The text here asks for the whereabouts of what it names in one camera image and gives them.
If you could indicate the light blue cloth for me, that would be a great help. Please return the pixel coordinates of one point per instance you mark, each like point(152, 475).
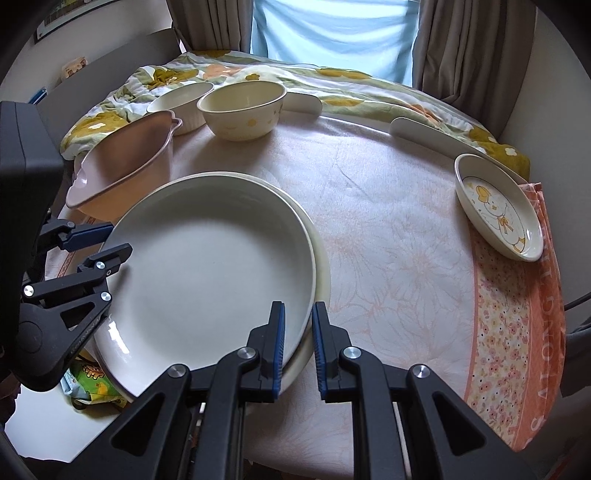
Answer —
point(332, 37)

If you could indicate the white table edge guard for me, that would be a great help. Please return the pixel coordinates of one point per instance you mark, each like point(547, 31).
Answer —
point(434, 138)
point(302, 104)

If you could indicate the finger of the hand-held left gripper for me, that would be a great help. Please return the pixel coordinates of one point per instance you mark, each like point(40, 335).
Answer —
point(87, 233)
point(99, 265)

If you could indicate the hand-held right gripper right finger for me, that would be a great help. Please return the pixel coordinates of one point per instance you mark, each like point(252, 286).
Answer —
point(318, 350)

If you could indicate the grey cloth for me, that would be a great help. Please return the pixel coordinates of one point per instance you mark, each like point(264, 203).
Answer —
point(577, 355)

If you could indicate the small blue box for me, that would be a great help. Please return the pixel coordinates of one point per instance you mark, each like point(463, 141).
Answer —
point(38, 95)

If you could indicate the orange floral towel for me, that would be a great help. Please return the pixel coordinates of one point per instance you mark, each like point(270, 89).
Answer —
point(508, 323)

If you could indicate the grey board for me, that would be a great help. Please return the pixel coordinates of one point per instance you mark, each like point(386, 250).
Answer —
point(106, 69)

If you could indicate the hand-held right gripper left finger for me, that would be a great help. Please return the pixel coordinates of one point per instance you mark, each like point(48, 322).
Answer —
point(278, 350)

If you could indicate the cream bowl yellow flower print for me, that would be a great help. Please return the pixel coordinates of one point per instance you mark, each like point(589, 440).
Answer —
point(240, 124)

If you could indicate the large white plate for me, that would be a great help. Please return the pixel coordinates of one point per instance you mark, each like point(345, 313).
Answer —
point(207, 267)

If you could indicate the floral quilt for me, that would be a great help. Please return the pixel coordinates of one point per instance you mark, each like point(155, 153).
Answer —
point(351, 87)

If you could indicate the beige curtain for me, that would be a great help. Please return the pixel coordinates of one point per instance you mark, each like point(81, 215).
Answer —
point(207, 23)
point(466, 50)

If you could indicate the white ribbed bowl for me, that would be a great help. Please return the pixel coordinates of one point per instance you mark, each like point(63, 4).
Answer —
point(184, 99)

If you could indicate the large cream plate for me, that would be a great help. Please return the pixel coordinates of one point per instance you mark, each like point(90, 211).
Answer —
point(322, 272)

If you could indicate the framed wall poster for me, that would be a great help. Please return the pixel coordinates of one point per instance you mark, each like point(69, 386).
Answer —
point(55, 18)

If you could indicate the tissue box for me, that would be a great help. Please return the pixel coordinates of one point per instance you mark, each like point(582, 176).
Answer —
point(74, 67)

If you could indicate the small duck print plate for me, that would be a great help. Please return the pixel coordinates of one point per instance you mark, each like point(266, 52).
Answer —
point(494, 207)

